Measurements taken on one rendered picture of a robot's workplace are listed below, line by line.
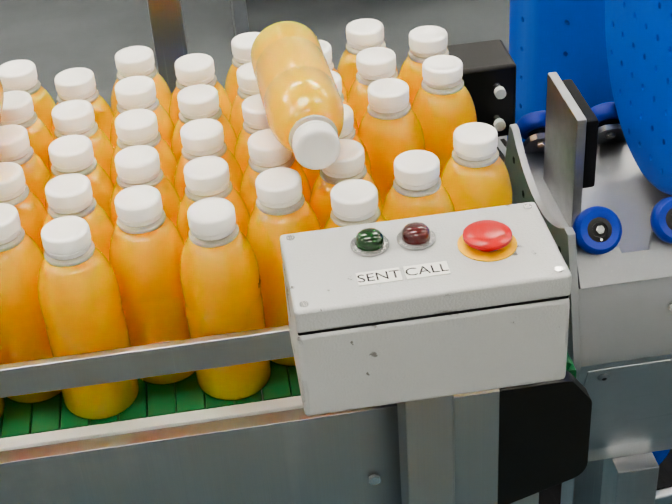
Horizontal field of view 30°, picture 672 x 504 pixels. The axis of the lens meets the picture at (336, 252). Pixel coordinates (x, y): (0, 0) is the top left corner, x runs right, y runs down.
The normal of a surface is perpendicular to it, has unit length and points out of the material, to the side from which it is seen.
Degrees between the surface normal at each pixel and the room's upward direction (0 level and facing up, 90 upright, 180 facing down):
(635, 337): 71
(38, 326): 90
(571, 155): 90
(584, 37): 90
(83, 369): 90
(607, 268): 52
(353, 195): 0
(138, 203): 0
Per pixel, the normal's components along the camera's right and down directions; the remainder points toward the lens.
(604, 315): 0.11, 0.26
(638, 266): 0.07, -0.06
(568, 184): -0.99, 0.13
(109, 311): 0.86, 0.25
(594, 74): -0.38, 0.55
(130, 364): 0.14, 0.57
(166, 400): -0.06, -0.81
